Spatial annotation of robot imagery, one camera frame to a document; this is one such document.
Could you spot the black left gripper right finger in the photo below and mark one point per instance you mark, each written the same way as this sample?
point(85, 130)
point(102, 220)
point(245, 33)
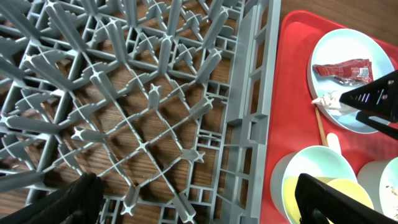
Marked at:
point(319, 203)

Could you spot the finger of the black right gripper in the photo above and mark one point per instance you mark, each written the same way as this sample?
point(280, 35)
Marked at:
point(376, 99)
point(383, 128)

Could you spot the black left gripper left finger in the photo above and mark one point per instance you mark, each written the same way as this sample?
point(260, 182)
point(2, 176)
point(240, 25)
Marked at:
point(78, 203)

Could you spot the red sauce packet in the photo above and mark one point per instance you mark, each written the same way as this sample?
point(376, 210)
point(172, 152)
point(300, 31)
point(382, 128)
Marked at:
point(351, 72)

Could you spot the yellow plastic cup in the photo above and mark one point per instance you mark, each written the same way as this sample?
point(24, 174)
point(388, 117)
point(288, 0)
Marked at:
point(345, 186)

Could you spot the white napkin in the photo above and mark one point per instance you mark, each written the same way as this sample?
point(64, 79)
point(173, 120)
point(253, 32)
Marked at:
point(331, 102)

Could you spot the green bowl with rice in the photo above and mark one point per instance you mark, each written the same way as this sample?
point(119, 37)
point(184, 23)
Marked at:
point(379, 179)

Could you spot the grey plastic dishwasher rack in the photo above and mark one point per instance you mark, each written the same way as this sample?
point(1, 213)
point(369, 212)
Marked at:
point(168, 102)

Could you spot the light blue bowl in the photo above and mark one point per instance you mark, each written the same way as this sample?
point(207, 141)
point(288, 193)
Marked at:
point(318, 161)

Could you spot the white plastic fork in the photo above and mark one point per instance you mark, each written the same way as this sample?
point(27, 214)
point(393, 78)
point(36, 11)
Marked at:
point(333, 142)

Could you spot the wooden chopstick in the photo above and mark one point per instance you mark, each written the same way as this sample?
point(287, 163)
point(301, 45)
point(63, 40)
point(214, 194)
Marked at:
point(320, 127)

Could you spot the light blue plate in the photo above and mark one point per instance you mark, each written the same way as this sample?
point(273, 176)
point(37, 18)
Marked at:
point(339, 46)

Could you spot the red plastic tray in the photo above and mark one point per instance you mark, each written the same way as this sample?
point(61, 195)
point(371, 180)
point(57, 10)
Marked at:
point(293, 125)

